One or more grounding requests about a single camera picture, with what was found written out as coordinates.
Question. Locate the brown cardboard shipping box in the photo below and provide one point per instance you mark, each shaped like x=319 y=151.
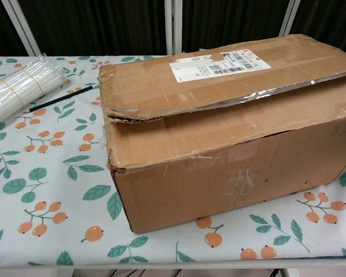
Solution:
x=207 y=161

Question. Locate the thin black pencil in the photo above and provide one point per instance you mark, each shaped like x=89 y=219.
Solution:
x=60 y=98

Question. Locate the white frame post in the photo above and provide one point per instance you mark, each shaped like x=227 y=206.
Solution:
x=23 y=26
x=173 y=26
x=288 y=17

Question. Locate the floral orange fruit tablecloth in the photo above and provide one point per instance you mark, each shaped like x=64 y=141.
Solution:
x=52 y=179

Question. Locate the bundle of white straws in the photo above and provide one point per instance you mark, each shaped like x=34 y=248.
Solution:
x=14 y=89

